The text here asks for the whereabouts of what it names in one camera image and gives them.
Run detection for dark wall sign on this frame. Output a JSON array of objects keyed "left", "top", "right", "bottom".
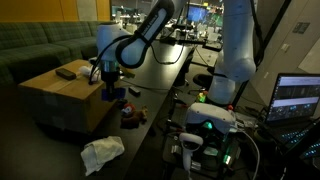
[{"left": 292, "top": 21, "right": 312, "bottom": 35}]

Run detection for white towel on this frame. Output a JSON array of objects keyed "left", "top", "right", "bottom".
[{"left": 80, "top": 135, "right": 126, "bottom": 177}]

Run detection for white VR controller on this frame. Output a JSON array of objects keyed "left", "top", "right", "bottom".
[{"left": 178, "top": 132, "right": 204, "bottom": 173}]

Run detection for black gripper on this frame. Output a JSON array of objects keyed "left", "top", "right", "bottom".
[{"left": 99, "top": 69, "right": 122, "bottom": 98}]

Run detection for white VR headset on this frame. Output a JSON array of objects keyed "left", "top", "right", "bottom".
[{"left": 184, "top": 102, "right": 236, "bottom": 134}]

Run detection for black laptop with lit screen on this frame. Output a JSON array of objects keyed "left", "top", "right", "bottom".
[{"left": 264, "top": 72, "right": 320, "bottom": 161}]

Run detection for brown cardboard box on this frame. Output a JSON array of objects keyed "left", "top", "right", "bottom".
[{"left": 18, "top": 59, "right": 118, "bottom": 134}]

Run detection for black bar device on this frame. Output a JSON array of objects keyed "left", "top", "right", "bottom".
[{"left": 159, "top": 35, "right": 208, "bottom": 47}]

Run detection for green yellow small object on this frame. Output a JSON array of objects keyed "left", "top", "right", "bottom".
[{"left": 195, "top": 90, "right": 208, "bottom": 104}]

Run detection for white headset cable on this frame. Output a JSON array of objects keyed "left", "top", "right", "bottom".
[{"left": 233, "top": 128, "right": 261, "bottom": 180}]

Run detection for white wall switch plate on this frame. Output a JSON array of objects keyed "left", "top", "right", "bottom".
[{"left": 280, "top": 42, "right": 291, "bottom": 53}]

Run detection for dark red floor object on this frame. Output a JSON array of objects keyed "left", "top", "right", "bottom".
[{"left": 119, "top": 106, "right": 149, "bottom": 130}]

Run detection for black diagonal pole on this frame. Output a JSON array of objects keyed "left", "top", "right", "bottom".
[{"left": 231, "top": 0, "right": 293, "bottom": 108}]

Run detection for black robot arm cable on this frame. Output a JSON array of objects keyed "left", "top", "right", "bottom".
[{"left": 87, "top": 0, "right": 266, "bottom": 86}]

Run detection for blue lit background monitor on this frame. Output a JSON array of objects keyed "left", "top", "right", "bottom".
[{"left": 186, "top": 4, "right": 212, "bottom": 23}]

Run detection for green plaid sofa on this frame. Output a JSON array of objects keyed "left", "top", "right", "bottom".
[{"left": 0, "top": 20, "right": 111, "bottom": 86}]

